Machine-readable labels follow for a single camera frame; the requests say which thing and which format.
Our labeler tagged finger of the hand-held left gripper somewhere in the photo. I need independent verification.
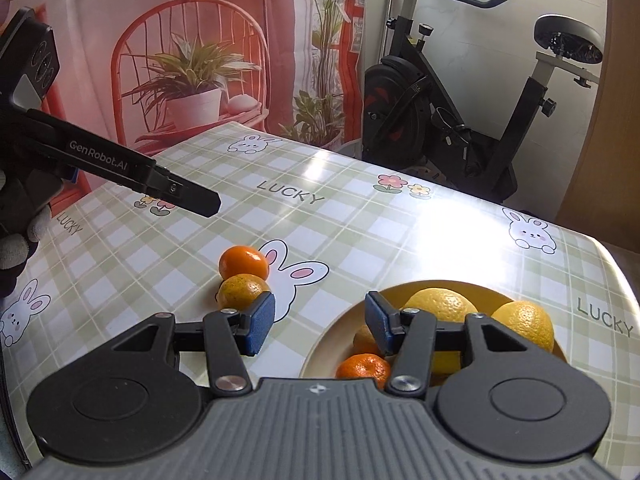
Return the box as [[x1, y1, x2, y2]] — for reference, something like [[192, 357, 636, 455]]
[[22, 108, 222, 219]]

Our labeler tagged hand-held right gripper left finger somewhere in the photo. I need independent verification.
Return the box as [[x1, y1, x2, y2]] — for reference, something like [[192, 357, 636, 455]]
[[110, 290, 277, 396]]

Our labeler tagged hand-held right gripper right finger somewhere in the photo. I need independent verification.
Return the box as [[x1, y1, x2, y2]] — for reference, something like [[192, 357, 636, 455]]
[[364, 290, 538, 397]]

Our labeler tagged beige round plate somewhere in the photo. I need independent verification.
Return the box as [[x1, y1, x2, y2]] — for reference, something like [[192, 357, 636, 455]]
[[299, 280, 571, 396]]

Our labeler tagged dull yellowish orange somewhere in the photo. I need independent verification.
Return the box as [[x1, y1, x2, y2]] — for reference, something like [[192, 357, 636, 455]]
[[216, 274, 271, 311]]

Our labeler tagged small orange mandarin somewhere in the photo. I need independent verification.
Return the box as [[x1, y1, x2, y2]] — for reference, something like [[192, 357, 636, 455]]
[[335, 353, 392, 392]]

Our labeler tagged large yellow lemon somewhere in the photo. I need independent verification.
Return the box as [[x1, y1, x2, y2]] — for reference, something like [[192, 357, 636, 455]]
[[404, 287, 480, 375]]

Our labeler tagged bright orange mandarin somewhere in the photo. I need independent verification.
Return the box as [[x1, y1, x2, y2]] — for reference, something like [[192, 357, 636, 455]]
[[219, 245, 270, 281]]

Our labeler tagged smaller yellow lemon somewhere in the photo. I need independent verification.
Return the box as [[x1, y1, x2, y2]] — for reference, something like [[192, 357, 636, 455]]
[[491, 300, 556, 353]]

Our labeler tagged person's left hand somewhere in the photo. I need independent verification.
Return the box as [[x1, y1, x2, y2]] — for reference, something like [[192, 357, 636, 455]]
[[0, 206, 52, 298]]

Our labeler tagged green checked rabbit tablecloth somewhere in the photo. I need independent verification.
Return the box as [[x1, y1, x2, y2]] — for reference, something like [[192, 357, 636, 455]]
[[0, 121, 640, 466]]

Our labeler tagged red printed backdrop cloth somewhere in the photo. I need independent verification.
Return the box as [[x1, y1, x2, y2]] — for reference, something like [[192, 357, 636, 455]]
[[0, 0, 368, 211]]

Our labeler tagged black exercise bike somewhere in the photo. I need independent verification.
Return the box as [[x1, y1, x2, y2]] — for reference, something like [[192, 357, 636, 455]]
[[361, 0, 603, 206]]

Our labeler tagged wooden board panel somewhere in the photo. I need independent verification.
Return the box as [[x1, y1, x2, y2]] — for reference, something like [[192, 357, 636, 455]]
[[555, 0, 640, 256]]

